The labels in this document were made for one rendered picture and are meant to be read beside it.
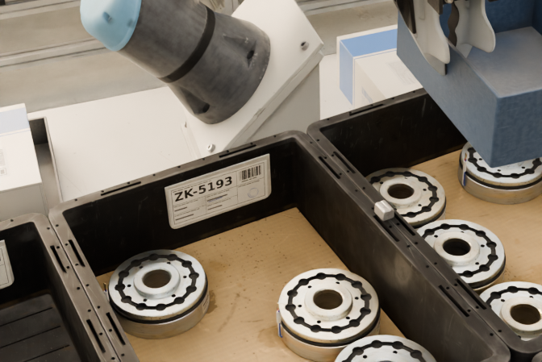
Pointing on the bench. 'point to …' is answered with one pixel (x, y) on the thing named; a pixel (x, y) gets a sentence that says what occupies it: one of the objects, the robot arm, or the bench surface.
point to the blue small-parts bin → (492, 77)
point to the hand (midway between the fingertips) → (444, 56)
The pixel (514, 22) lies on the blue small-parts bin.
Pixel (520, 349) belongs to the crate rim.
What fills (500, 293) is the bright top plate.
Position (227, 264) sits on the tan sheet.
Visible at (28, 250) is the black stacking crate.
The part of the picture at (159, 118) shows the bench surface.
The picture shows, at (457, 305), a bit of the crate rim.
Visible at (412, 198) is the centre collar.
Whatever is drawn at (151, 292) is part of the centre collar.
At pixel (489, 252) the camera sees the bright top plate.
